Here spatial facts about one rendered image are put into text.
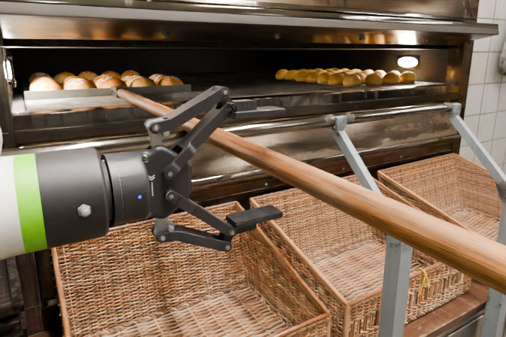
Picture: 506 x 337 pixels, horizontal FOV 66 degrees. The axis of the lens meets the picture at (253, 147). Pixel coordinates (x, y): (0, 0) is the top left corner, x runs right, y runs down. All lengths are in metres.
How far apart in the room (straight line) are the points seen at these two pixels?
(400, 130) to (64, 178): 1.55
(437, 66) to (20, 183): 1.97
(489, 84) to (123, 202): 2.08
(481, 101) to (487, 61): 0.20
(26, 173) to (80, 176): 0.04
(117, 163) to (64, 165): 0.05
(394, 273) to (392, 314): 0.10
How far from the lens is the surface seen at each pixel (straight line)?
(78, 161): 0.39
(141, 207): 0.41
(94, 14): 0.95
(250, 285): 1.32
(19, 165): 0.40
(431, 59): 2.16
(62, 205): 0.38
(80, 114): 1.10
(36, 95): 1.41
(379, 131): 1.69
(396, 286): 0.95
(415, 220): 0.34
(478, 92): 2.23
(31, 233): 0.39
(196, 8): 1.02
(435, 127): 1.97
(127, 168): 0.40
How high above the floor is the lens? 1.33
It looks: 14 degrees down
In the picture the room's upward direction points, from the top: straight up
